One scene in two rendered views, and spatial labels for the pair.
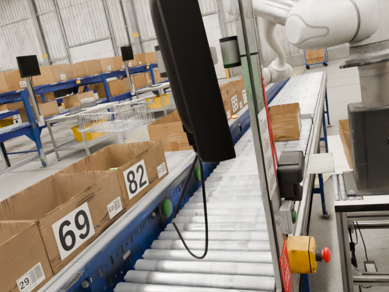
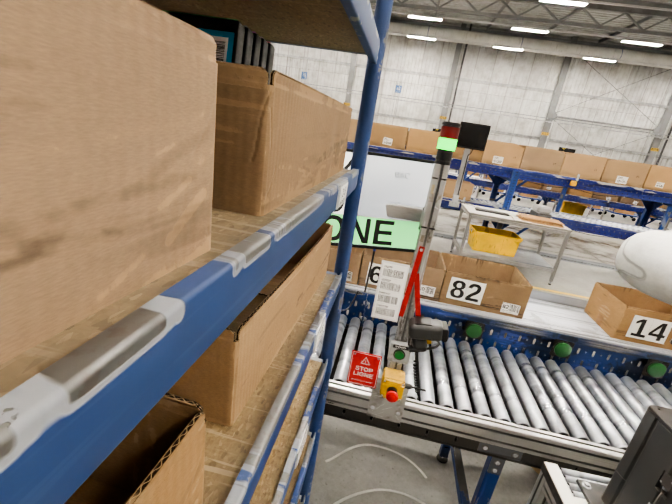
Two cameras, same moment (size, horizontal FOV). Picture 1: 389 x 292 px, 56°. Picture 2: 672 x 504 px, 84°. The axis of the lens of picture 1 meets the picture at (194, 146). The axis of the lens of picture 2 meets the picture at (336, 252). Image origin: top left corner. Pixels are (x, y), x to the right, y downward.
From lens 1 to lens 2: 1.21 m
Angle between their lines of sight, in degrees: 71
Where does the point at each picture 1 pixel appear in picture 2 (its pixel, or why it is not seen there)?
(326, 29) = (643, 273)
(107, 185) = (428, 273)
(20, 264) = not seen: hidden behind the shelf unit
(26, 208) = (406, 257)
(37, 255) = (353, 268)
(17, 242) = not seen: hidden behind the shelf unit
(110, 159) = (507, 277)
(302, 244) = (390, 375)
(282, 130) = not seen: outside the picture
